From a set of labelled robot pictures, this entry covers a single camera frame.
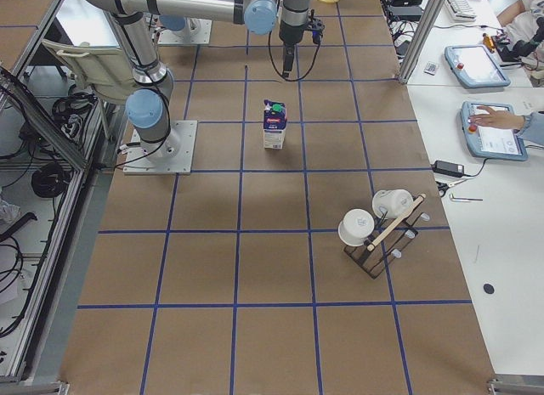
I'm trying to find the person hand on pendant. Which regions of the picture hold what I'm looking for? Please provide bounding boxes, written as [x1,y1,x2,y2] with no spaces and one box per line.
[469,105,524,130]

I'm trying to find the allen key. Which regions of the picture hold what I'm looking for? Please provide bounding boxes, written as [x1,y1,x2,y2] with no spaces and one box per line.
[449,194,483,203]

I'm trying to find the upper teach pendant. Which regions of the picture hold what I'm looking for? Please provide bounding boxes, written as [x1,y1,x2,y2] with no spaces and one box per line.
[445,45,511,88]

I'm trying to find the aluminium frame post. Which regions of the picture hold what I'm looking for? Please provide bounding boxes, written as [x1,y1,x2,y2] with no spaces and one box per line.
[398,0,445,84]

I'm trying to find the black power adapter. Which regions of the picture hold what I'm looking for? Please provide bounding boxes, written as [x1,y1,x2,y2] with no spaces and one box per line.
[431,160,465,178]

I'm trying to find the white cup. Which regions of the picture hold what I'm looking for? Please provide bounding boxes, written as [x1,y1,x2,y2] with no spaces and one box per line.
[372,189,413,219]
[338,208,375,247]

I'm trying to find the milk carton green cap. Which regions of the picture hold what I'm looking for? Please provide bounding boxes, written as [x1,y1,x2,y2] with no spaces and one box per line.
[263,99,287,150]

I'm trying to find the black wooden cup rack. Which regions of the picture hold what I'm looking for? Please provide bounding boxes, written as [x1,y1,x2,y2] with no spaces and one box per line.
[343,194,430,279]

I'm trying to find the lower teach pendant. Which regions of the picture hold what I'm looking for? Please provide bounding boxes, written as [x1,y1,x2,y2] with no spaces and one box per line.
[460,101,528,161]

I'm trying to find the teach pendant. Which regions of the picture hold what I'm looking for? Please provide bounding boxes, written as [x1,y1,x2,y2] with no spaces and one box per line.
[445,45,511,88]
[460,101,528,161]

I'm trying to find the scissors on table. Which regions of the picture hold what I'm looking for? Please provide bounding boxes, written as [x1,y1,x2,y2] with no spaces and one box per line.
[436,179,466,198]

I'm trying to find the white keyboard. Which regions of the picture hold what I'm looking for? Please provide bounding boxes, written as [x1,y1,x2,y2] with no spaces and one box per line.
[444,0,477,22]

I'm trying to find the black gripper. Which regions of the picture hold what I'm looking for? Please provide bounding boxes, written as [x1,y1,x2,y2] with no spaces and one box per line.
[281,42,296,77]

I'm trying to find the black cable coil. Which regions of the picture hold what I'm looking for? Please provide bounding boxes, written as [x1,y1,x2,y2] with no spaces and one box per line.
[31,161,69,198]

